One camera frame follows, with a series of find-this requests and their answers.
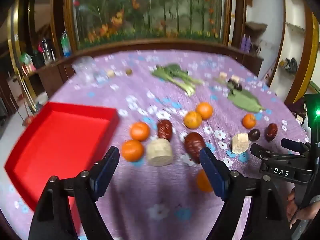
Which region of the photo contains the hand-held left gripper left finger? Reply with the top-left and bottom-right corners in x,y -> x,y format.
29,146 -> 120,240

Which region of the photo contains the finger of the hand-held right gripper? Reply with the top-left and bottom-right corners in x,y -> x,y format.
250,142 -> 304,164
280,138 -> 312,153

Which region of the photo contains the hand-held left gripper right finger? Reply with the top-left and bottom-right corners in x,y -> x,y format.
199,147 -> 292,240

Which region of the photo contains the orange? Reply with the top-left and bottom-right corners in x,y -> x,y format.
196,102 -> 214,120
196,169 -> 214,193
242,114 -> 257,129
184,111 -> 202,129
121,139 -> 145,162
130,122 -> 151,141

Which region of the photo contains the small dark red jujube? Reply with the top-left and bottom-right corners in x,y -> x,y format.
157,119 -> 173,140
265,123 -> 278,142

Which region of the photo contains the dark purple plum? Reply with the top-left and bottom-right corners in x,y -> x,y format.
248,129 -> 261,142

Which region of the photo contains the large dark red jujube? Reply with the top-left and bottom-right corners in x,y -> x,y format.
184,132 -> 207,164

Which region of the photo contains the red tray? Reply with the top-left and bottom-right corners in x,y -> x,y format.
4,102 -> 120,232

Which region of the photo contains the large beige block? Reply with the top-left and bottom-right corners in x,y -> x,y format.
146,139 -> 174,167

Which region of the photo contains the person's right hand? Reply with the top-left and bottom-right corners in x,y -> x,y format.
286,188 -> 320,230

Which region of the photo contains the small beige block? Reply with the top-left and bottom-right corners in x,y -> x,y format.
231,133 -> 250,155

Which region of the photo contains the purple floral tablecloth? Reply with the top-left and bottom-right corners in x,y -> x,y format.
0,50 -> 312,240

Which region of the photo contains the flat green leaf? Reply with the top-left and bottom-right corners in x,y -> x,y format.
226,88 -> 265,112

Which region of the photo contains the black yellow object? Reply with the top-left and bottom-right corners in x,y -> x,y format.
280,57 -> 298,74

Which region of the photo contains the green bok choy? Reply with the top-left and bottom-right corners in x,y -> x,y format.
151,64 -> 203,97

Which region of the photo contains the clear plastic container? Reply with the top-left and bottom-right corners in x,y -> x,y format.
72,56 -> 97,82

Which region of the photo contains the green plastic bottle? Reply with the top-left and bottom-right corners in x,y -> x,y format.
61,31 -> 72,57

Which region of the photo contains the black silver flask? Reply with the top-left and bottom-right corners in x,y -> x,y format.
41,38 -> 55,63

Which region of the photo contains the green pink packet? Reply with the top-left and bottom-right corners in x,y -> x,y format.
20,53 -> 35,73

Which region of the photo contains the flower landscape glass panel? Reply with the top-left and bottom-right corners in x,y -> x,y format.
66,0 -> 232,50

